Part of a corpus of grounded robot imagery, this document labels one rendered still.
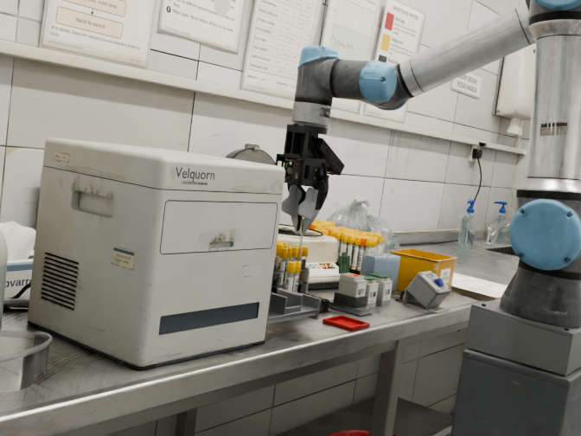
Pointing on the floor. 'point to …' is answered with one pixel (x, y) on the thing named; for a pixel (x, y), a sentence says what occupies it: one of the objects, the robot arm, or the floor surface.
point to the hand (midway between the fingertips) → (303, 225)
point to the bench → (252, 364)
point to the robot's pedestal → (514, 399)
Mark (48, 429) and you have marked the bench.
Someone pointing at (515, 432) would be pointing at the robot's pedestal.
